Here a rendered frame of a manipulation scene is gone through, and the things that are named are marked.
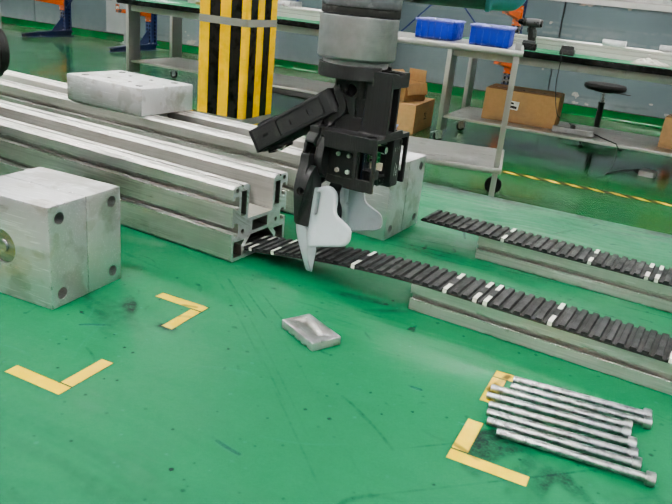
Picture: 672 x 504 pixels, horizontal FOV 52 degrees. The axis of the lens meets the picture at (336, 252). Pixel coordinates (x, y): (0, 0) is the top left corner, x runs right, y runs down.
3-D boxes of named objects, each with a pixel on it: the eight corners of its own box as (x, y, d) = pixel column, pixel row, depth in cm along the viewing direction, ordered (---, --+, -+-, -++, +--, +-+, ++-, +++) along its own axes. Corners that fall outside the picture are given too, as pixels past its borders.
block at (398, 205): (423, 219, 97) (433, 152, 94) (383, 241, 87) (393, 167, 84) (367, 204, 101) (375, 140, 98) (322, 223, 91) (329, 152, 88)
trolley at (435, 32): (500, 192, 425) (532, 19, 389) (496, 217, 374) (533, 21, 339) (337, 167, 445) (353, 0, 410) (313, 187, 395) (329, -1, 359)
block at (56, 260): (137, 270, 71) (137, 180, 68) (52, 310, 61) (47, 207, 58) (62, 248, 75) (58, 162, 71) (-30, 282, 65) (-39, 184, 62)
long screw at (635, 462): (639, 467, 48) (643, 455, 48) (639, 475, 47) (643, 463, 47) (487, 422, 52) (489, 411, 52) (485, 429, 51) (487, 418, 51)
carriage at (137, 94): (192, 127, 112) (193, 84, 110) (141, 135, 103) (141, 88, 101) (121, 110, 119) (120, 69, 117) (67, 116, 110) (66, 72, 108)
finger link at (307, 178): (299, 227, 68) (317, 138, 67) (286, 223, 69) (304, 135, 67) (323, 226, 72) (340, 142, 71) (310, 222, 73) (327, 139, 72)
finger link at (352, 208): (373, 268, 75) (374, 191, 71) (327, 254, 78) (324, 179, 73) (387, 255, 78) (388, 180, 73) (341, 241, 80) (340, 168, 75)
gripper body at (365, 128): (368, 202, 66) (383, 72, 62) (293, 183, 70) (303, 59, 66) (403, 187, 72) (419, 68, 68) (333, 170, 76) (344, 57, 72)
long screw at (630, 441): (635, 447, 51) (638, 435, 50) (634, 454, 50) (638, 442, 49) (489, 406, 54) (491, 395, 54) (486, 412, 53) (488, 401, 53)
